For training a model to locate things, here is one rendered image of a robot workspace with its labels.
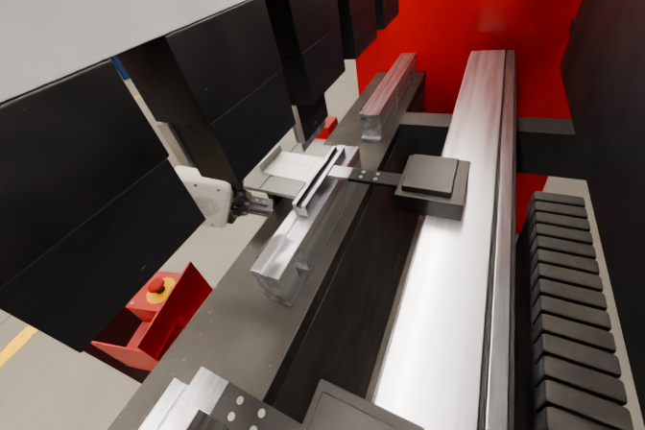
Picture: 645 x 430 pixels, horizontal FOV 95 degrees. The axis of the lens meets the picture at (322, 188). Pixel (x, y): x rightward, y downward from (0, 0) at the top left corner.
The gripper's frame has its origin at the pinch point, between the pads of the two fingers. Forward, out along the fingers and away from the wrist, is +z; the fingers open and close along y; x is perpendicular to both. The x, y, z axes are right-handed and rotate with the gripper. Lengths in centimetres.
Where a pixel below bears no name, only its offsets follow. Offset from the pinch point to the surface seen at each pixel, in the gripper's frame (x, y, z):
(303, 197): 4.2, 0.7, 8.2
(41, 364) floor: 30, -164, -79
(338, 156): 14.7, 5.6, 15.1
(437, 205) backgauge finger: -6.6, 13.7, 26.6
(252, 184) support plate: 10.5, -4.0, -1.7
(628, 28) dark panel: 15, 47, 56
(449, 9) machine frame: 78, 39, 54
